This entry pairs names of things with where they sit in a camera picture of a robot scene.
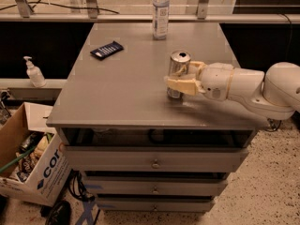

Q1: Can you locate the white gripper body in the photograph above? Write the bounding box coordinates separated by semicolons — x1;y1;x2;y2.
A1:
198;63;234;101

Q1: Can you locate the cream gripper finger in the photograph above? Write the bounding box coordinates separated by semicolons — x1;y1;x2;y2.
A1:
164;76;202;96
187;61;206;79

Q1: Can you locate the silver redbull can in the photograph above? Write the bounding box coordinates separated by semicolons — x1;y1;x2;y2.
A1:
166;49;192;100

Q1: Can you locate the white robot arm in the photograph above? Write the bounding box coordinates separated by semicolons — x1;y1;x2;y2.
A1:
164;61;300;120

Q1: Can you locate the clear plastic water bottle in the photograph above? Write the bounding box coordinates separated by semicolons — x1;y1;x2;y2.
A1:
152;0;170;40

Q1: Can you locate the grey drawer cabinet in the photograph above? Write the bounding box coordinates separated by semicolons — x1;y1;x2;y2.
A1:
48;22;268;212

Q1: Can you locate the white pump dispenser bottle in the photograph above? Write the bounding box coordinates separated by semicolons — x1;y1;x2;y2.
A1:
23;56;46;87

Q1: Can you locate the white cardboard box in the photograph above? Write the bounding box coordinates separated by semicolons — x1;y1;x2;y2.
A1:
0;102;70;206

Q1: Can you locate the green stick in box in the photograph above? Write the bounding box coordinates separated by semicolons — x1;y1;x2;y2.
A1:
0;146;36;173

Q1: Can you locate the black cable bundle on floor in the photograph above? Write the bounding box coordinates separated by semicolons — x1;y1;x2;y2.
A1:
67;171;97;203

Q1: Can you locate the black cable behind glass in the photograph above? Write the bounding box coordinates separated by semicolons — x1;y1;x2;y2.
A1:
0;0;120;16

